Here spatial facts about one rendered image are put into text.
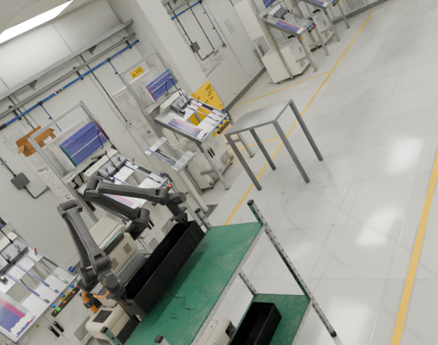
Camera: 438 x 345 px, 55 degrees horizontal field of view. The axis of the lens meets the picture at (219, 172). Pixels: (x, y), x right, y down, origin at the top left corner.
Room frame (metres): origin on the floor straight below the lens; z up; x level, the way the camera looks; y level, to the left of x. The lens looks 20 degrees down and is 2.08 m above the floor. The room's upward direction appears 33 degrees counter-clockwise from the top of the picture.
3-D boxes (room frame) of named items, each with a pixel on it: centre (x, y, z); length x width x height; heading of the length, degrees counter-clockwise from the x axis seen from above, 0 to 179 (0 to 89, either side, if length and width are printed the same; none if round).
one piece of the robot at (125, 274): (2.23, 0.73, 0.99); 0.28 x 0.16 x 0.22; 134
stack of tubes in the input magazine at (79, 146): (4.64, 1.08, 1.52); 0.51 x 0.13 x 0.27; 134
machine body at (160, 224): (4.69, 1.21, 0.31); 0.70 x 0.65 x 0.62; 134
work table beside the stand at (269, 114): (4.33, -0.67, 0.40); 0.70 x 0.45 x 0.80; 42
